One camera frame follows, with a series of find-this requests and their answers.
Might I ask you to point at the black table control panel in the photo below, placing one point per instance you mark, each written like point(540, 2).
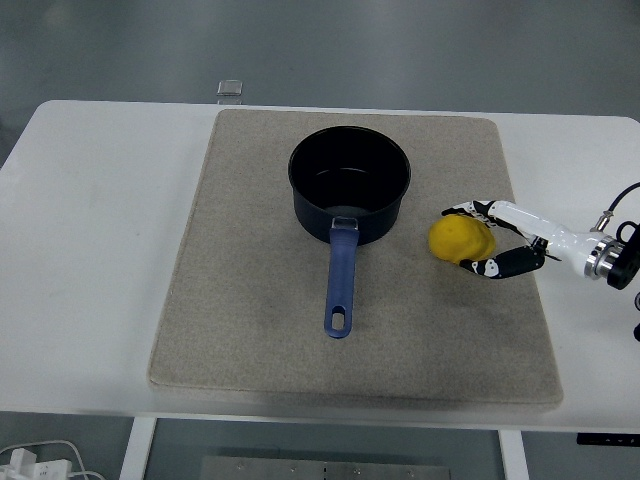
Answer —
point(607, 439)

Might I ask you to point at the small clear plastic block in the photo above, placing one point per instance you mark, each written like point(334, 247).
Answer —
point(230, 88)

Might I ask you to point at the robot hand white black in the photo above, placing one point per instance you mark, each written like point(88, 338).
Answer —
point(537, 222)

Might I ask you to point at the beige fabric mat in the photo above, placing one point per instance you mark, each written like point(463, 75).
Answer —
point(250, 300)

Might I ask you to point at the grey metal plate with screws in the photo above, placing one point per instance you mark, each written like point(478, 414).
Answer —
point(325, 470)

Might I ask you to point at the yellow potato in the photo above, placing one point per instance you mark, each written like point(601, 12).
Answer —
point(457, 240)

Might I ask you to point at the white table leg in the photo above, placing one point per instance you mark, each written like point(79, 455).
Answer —
point(512, 457)
point(136, 450)

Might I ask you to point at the white power strip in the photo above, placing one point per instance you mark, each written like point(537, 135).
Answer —
point(35, 469)

